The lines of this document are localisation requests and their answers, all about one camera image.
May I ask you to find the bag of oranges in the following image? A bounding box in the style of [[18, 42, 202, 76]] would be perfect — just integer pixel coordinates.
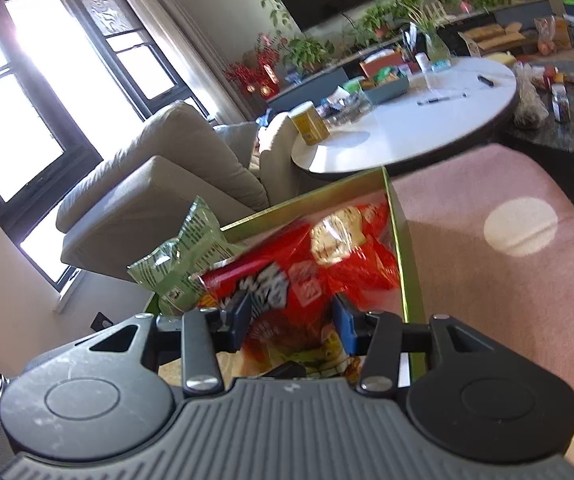
[[534, 16, 558, 56]]

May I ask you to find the orange tissue box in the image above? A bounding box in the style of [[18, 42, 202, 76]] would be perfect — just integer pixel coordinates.
[[359, 50, 403, 78]]

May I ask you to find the yellow can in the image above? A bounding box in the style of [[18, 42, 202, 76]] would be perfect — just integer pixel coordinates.
[[289, 101, 331, 147]]

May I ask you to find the red flower decoration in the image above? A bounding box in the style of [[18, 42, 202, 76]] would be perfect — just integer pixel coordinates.
[[224, 32, 290, 100]]

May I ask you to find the pale curtain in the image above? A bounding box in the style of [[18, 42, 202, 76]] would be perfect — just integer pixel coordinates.
[[104, 0, 263, 126]]

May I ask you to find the glass vase with grass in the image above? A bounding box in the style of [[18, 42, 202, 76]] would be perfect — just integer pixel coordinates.
[[399, 0, 452, 63]]

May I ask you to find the glass spice jar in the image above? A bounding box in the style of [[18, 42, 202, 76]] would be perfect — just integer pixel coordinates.
[[551, 84, 572, 124]]

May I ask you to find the dark marble table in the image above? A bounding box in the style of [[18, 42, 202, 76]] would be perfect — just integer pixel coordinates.
[[494, 60, 574, 221]]

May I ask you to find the large red snack packet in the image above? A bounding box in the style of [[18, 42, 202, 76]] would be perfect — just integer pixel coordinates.
[[199, 217, 402, 366]]

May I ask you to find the blue basket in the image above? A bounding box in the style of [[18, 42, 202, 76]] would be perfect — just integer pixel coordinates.
[[359, 67, 411, 107]]

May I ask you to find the beige sofa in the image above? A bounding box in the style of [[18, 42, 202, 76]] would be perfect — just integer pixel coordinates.
[[56, 100, 308, 281]]

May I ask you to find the grey television cabinet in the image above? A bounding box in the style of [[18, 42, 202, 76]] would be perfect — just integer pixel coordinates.
[[267, 0, 555, 116]]

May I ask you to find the green cardboard box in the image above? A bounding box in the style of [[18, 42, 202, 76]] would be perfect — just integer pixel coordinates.
[[142, 167, 428, 392]]

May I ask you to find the clear plastic bag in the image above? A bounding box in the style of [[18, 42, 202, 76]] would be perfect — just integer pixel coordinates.
[[511, 62, 552, 129]]

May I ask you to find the dark framed window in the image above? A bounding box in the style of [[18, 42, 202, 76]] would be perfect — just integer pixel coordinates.
[[0, 0, 208, 306]]

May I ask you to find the open cardboard box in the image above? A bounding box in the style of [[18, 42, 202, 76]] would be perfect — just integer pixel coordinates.
[[458, 21, 526, 57]]

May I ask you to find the pile of dark wrappers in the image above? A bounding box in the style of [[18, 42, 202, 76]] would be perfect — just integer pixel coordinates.
[[319, 91, 374, 127]]

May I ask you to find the white round table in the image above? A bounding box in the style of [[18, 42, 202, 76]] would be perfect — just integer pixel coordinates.
[[291, 56, 518, 181]]

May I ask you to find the green snack packet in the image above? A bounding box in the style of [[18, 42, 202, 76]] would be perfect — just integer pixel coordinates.
[[127, 196, 249, 317]]

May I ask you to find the black pen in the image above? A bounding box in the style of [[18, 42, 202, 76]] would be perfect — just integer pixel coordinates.
[[416, 92, 468, 106]]

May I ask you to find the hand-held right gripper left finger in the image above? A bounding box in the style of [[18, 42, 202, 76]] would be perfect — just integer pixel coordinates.
[[87, 291, 254, 394]]

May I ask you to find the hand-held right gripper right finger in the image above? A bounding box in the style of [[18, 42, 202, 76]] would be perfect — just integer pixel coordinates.
[[331, 294, 485, 394]]

